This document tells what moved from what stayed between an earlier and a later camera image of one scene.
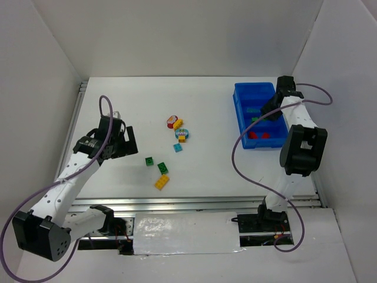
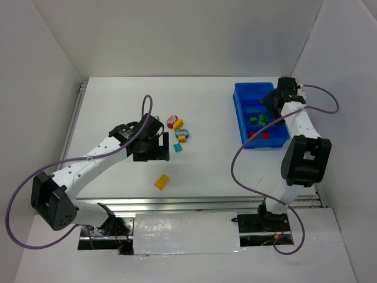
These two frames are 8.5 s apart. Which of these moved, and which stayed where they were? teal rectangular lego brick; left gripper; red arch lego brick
Moved: left gripper
Stayed: teal rectangular lego brick; red arch lego brick
